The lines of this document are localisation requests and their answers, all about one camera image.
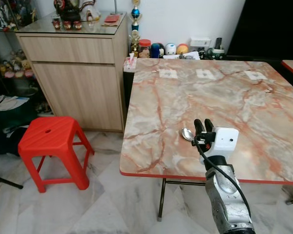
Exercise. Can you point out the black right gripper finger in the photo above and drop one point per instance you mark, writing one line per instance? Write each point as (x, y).
(199, 126)
(209, 125)

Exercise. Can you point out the silver metal spoon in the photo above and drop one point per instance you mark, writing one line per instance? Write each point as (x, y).
(187, 134)

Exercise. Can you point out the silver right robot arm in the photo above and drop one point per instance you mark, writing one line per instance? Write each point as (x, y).
(224, 200)

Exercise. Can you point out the white paper square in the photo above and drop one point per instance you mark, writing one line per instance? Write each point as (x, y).
(255, 75)
(168, 73)
(205, 74)

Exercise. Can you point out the orange round figurine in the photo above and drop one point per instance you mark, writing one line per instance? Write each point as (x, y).
(183, 48)

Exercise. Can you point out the white round figurine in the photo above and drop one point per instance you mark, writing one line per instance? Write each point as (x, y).
(171, 48)

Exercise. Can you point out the white tissue pack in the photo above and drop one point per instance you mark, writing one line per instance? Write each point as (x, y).
(130, 63)

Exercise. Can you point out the red lid snack jar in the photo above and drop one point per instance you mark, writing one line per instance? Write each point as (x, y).
(144, 48)

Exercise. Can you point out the small gold trophy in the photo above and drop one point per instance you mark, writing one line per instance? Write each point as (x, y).
(134, 44)

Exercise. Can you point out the black television screen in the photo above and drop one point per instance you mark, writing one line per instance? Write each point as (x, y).
(268, 27)

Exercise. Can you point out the blue and gold trophy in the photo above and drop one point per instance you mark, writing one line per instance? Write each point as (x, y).
(135, 12)

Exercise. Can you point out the light wooden cabinet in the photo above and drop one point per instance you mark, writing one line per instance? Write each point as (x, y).
(73, 78)

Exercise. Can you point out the red envelope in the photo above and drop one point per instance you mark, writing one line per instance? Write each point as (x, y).
(111, 20)

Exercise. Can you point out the red plastic stool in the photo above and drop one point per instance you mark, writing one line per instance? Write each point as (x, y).
(51, 139)

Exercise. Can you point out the white robed figurine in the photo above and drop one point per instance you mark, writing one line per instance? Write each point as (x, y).
(91, 13)

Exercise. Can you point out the dark armoured figurine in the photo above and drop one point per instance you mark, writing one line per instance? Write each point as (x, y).
(67, 9)

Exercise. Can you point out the black bag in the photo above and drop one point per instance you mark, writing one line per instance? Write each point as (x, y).
(10, 122)

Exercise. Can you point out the white papers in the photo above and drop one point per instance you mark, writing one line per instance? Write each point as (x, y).
(7, 102)

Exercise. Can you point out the glass display shelf with toys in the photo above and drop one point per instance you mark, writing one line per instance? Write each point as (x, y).
(12, 66)

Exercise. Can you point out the black metal stand leg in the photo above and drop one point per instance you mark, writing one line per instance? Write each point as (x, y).
(7, 182)

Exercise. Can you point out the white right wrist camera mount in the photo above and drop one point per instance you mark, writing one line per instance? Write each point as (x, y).
(224, 141)

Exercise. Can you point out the white wall socket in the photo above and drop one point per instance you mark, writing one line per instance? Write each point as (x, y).
(200, 42)

